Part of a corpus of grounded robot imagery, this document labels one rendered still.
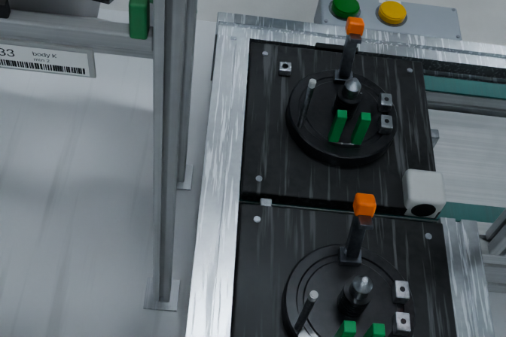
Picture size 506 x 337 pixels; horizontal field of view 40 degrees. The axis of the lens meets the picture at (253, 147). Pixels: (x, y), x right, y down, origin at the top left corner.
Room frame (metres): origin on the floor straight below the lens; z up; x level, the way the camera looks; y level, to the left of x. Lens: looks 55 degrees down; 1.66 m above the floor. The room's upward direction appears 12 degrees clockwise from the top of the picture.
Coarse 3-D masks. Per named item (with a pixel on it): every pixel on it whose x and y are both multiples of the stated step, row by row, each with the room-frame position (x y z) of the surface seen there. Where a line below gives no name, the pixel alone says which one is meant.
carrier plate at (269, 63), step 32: (256, 64) 0.62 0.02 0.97; (320, 64) 0.65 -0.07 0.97; (352, 64) 0.66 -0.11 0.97; (384, 64) 0.67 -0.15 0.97; (416, 64) 0.68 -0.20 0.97; (256, 96) 0.57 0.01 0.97; (288, 96) 0.58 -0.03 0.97; (416, 96) 0.62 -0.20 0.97; (256, 128) 0.52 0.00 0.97; (416, 128) 0.57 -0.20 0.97; (256, 160) 0.47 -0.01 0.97; (288, 160) 0.48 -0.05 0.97; (384, 160) 0.51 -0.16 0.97; (416, 160) 0.52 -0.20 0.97; (256, 192) 0.43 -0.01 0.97; (288, 192) 0.43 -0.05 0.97; (320, 192) 0.44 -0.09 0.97; (352, 192) 0.45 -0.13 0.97; (384, 192) 0.46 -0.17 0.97
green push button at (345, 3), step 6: (336, 0) 0.77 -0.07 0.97; (342, 0) 0.78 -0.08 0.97; (348, 0) 0.78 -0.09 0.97; (354, 0) 0.78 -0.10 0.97; (336, 6) 0.76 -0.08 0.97; (342, 6) 0.76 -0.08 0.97; (348, 6) 0.77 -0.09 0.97; (354, 6) 0.77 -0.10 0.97; (336, 12) 0.76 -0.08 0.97; (342, 12) 0.75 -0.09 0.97; (348, 12) 0.75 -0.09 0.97; (354, 12) 0.76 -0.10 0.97
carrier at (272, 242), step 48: (240, 240) 0.36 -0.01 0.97; (288, 240) 0.37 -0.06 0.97; (336, 240) 0.38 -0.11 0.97; (384, 240) 0.40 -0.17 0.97; (432, 240) 0.41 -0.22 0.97; (240, 288) 0.30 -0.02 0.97; (288, 288) 0.31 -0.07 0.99; (336, 288) 0.32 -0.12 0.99; (384, 288) 0.33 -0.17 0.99; (432, 288) 0.35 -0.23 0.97; (240, 336) 0.25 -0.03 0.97; (288, 336) 0.26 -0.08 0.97; (336, 336) 0.26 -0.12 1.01; (384, 336) 0.28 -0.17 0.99; (432, 336) 0.29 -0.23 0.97
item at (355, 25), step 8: (352, 24) 0.62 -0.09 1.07; (360, 24) 0.63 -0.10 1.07; (352, 32) 0.62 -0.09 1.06; (360, 32) 0.62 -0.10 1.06; (352, 40) 0.60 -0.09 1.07; (360, 40) 0.61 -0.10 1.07; (344, 48) 0.62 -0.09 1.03; (352, 48) 0.62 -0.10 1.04; (344, 56) 0.61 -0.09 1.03; (352, 56) 0.61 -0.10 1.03; (344, 64) 0.61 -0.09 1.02; (344, 72) 0.60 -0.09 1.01
